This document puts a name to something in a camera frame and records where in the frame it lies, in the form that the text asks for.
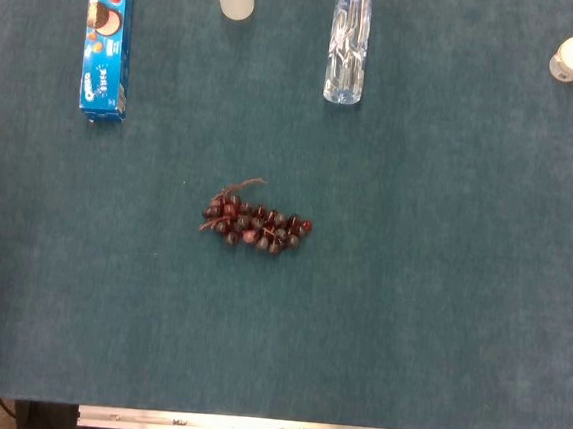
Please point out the bunch of red grapes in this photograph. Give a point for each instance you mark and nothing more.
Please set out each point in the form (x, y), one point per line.
(255, 226)

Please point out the blue Oreo cookie box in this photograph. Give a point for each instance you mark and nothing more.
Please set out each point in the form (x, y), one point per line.
(105, 48)

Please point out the teal table cloth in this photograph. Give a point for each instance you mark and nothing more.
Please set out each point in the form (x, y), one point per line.
(281, 274)

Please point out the clear plastic water bottle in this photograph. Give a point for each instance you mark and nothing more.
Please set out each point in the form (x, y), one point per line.
(348, 44)

